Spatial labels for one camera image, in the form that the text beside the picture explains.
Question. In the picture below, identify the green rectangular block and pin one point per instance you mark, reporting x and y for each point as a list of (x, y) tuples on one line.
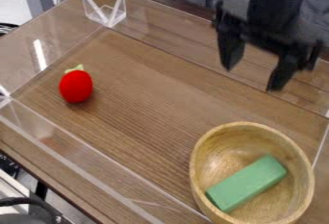
[(246, 183)]

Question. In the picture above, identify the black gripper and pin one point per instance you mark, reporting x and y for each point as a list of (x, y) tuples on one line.
[(267, 28)]

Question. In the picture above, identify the light wooden bowl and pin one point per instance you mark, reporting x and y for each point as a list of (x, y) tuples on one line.
[(224, 150)]

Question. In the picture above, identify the clear acrylic enclosure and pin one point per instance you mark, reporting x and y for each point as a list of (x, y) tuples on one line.
[(113, 153)]

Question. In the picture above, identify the black clamp with bolt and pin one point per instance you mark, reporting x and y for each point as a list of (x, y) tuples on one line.
[(45, 212)]

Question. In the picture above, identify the red toy strawberry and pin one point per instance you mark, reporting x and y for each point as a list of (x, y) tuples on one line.
[(75, 85)]

